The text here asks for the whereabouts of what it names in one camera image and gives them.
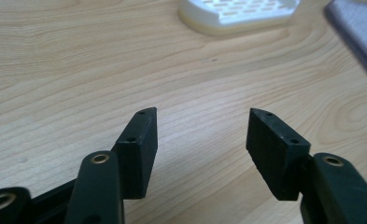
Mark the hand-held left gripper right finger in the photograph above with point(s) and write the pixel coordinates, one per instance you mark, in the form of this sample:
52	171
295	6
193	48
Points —
274	155

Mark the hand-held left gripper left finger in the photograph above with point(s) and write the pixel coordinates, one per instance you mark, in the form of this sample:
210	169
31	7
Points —
136	155

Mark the white slotted plastic tray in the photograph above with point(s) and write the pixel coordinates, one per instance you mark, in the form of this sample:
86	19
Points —
238	14

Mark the grey cloth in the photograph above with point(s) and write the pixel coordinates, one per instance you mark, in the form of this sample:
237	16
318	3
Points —
358	34

